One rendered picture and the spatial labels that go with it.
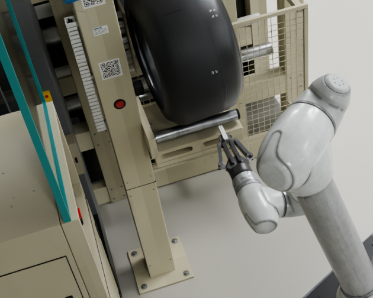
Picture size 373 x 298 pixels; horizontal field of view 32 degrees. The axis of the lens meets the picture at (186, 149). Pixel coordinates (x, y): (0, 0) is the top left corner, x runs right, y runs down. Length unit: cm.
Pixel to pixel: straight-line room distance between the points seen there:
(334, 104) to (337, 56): 280
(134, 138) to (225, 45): 57
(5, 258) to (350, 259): 90
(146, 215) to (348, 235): 133
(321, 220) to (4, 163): 94
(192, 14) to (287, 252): 143
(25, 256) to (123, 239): 157
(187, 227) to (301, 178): 190
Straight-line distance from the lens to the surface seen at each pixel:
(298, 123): 149
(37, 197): 183
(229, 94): 229
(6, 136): 207
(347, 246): 168
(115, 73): 232
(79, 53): 227
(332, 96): 155
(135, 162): 260
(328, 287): 216
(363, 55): 437
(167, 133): 245
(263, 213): 201
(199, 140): 248
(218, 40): 218
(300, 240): 322
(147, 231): 290
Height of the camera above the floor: 251
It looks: 42 degrees down
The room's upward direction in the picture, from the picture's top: 10 degrees counter-clockwise
